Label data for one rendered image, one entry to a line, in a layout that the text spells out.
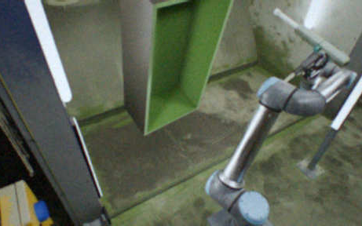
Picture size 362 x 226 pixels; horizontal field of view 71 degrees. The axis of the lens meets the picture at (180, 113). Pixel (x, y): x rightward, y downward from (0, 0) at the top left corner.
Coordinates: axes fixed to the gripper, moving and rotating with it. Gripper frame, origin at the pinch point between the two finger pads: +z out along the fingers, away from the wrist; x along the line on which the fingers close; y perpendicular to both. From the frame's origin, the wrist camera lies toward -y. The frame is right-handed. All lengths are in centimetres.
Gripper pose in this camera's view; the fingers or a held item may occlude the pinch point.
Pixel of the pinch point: (320, 51)
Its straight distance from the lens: 145.3
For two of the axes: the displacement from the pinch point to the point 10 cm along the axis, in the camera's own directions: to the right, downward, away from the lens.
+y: -8.0, 6.0, 0.5
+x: -5.1, -7.3, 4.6
